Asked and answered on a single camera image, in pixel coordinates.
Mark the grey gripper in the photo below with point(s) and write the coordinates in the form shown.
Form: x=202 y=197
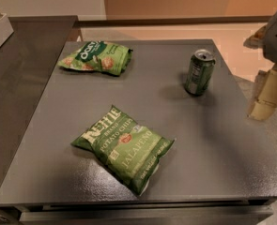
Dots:
x=265 y=90

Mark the green soda can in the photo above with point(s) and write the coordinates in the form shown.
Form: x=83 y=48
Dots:
x=200 y=71

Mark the green jalapeno chip bag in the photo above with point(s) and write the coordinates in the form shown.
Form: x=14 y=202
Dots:
x=130 y=151

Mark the green white snack bag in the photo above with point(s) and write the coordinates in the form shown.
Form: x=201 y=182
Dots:
x=100 y=56

